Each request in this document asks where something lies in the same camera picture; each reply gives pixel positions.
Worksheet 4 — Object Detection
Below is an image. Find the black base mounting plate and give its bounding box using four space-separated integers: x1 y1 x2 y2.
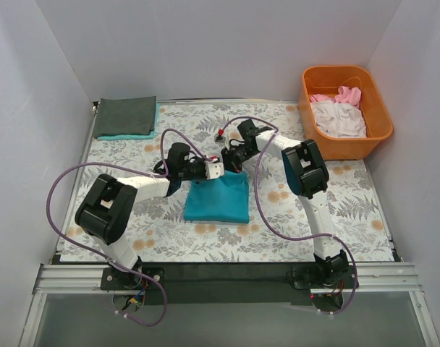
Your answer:
100 262 358 306

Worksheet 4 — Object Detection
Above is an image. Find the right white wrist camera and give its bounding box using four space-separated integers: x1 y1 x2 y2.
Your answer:
214 129 229 147

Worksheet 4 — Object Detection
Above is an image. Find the orange plastic basket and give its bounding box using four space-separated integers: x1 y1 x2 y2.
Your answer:
299 66 393 160

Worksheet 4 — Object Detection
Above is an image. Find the aluminium frame rail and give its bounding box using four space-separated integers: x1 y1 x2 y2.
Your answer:
33 262 423 294

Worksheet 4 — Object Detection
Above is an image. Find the pink garment in basket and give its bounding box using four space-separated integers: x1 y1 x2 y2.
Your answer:
310 86 362 108

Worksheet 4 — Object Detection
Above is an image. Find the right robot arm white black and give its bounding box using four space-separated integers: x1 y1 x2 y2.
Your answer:
216 118 350 288

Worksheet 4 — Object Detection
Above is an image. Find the folded dark grey t shirt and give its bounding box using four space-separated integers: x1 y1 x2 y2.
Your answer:
93 96 157 138

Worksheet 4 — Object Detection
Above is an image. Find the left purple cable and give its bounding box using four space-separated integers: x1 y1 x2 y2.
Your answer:
46 128 216 328

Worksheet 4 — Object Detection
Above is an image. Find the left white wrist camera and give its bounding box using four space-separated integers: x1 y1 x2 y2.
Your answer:
204 156 224 180

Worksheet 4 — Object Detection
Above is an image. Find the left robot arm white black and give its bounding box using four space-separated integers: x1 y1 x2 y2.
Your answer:
75 142 208 289

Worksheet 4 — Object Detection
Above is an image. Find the white garment in basket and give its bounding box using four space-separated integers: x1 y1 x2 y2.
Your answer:
311 100 367 138

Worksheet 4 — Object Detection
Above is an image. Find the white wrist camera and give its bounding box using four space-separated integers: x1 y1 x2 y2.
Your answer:
214 129 229 147
204 156 224 180

